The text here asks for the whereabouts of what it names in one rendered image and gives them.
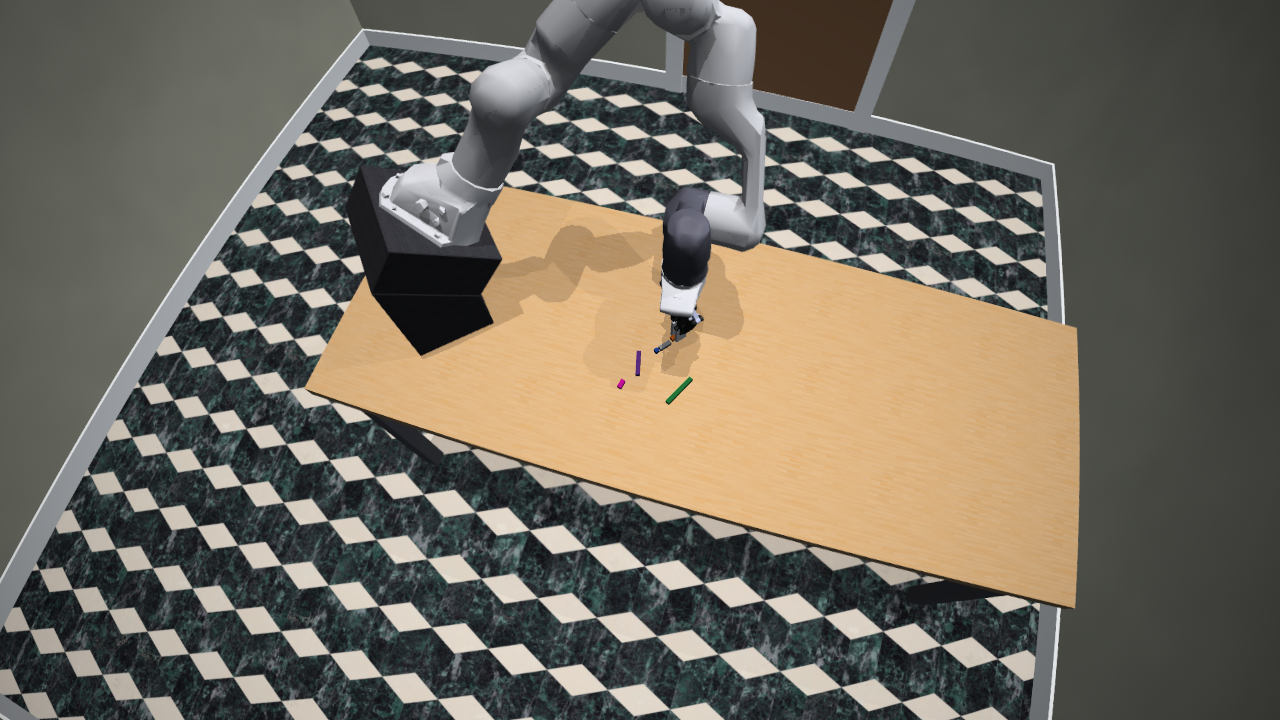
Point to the green rod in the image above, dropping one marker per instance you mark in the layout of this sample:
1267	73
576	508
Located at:
679	390

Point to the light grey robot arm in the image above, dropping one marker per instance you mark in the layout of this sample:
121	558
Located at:
457	194

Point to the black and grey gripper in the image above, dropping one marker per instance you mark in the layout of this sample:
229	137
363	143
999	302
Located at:
681	325

